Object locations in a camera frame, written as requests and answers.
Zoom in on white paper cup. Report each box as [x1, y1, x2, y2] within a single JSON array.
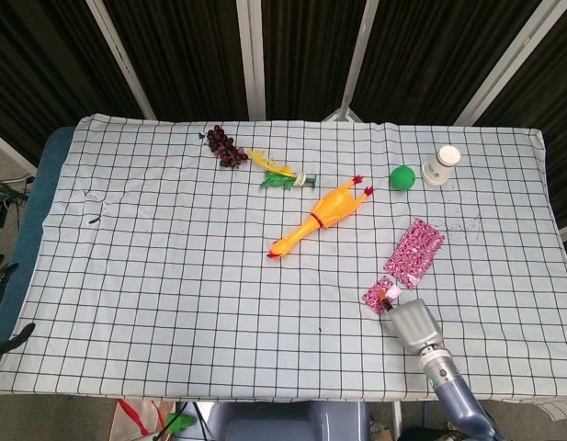
[[420, 144, 462, 187]]

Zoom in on beige bag with red handle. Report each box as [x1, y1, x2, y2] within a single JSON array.
[[108, 398, 175, 441]]

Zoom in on red white patterned cloth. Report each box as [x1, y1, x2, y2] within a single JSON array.
[[363, 275, 402, 316], [384, 217, 446, 290]]

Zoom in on white double frame post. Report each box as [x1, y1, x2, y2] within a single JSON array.
[[235, 0, 267, 121]]

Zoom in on dark red plastic grapes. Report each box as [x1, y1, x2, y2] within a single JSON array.
[[205, 126, 248, 169]]

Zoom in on green plastic object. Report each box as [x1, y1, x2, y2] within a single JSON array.
[[165, 411, 196, 434]]

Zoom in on grey blue robot torso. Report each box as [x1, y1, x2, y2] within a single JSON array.
[[204, 401, 371, 441]]

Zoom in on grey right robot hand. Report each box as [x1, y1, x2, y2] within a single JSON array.
[[377, 288, 446, 357]]

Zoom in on grey black checked tablecloth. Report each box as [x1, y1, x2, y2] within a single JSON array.
[[0, 113, 567, 405]]

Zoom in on orange rubber chicken toy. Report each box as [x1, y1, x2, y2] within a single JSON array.
[[266, 175, 375, 260]]

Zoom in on green ball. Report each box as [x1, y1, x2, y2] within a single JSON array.
[[389, 164, 417, 192]]

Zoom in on yellow green feather toy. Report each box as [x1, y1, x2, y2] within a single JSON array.
[[248, 147, 319, 191]]

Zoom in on black clamp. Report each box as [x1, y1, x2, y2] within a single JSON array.
[[0, 322, 37, 360], [0, 260, 20, 302]]

